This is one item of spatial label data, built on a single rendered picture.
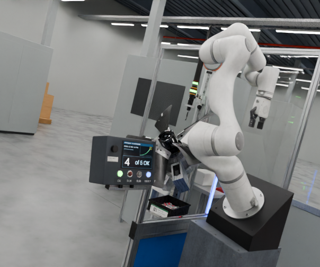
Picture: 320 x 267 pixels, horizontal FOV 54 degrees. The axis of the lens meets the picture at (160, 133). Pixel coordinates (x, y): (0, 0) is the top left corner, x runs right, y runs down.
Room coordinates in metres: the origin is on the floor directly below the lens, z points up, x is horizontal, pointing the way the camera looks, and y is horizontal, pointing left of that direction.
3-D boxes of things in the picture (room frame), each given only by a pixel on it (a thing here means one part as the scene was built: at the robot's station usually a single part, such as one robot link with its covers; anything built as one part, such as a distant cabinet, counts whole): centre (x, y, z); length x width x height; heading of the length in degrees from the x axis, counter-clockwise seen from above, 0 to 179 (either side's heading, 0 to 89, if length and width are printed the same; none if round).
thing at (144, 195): (1.42, 0.00, 0.96); 0.03 x 0.03 x 0.20; 43
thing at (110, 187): (1.35, 0.07, 1.04); 0.24 x 0.03 x 0.03; 133
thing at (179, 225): (1.71, -0.32, 0.82); 0.90 x 0.04 x 0.08; 133
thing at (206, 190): (2.50, -0.47, 0.84); 0.36 x 0.24 x 0.03; 43
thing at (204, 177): (2.57, -0.44, 0.91); 0.17 x 0.16 x 0.11; 133
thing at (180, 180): (2.02, -0.20, 0.98); 0.20 x 0.16 x 0.20; 133
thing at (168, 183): (2.06, -0.12, 0.91); 0.12 x 0.08 x 0.12; 133
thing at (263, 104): (1.67, -0.49, 1.54); 0.10 x 0.07 x 0.11; 133
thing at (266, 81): (1.67, -0.48, 1.68); 0.09 x 0.08 x 0.13; 42
